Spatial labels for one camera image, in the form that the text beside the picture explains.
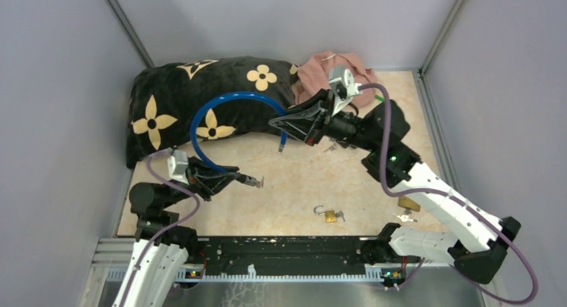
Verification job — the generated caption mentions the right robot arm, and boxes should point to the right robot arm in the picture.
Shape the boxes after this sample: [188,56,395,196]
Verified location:
[269,90,521,284]

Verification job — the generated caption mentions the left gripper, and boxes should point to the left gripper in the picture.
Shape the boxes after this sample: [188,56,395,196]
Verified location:
[161,155,241,209]

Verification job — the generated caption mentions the silver keys by padlock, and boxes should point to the silver keys by padlock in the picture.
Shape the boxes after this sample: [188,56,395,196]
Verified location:
[394,211,418,222]

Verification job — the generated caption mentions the small brass padlock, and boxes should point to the small brass padlock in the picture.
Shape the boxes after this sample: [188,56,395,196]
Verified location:
[313,205,346,223]

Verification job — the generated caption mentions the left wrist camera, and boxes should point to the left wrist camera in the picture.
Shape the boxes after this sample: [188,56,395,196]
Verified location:
[167,149,189,185]

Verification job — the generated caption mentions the large brass padlock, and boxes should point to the large brass padlock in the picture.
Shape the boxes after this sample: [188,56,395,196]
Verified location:
[398,196,421,212]

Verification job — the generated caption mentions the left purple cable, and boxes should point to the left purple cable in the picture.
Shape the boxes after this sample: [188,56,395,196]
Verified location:
[116,148,201,307]

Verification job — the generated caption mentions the silver key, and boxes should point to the silver key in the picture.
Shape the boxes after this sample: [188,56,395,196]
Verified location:
[324,143,337,153]

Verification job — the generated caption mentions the black floral pillow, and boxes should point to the black floral pillow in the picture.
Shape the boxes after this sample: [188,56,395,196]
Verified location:
[126,56,316,169]

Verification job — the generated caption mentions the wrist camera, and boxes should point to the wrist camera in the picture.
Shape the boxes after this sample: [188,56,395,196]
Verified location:
[328,65,361,117]
[167,149,189,185]

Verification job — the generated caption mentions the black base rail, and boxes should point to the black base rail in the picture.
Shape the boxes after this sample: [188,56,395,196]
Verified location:
[158,236,422,278]

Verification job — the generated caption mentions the blue cable lock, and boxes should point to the blue cable lock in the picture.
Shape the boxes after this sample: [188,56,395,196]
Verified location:
[189,91,288,169]

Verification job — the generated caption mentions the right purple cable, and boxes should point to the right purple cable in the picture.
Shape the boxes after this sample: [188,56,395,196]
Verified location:
[356,83,540,306]

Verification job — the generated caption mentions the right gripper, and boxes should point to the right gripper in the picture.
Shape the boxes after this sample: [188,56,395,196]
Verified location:
[269,89,378,152]

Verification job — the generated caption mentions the pink cloth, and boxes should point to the pink cloth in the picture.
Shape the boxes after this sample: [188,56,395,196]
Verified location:
[292,51,378,104]

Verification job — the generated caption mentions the purple cable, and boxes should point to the purple cable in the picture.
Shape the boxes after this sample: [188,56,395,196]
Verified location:
[356,83,540,306]
[116,148,201,307]

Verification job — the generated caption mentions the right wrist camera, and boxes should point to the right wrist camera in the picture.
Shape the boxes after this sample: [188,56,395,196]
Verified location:
[328,65,361,117]

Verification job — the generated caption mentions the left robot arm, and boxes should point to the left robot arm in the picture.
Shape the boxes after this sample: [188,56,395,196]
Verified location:
[113,151,263,306]

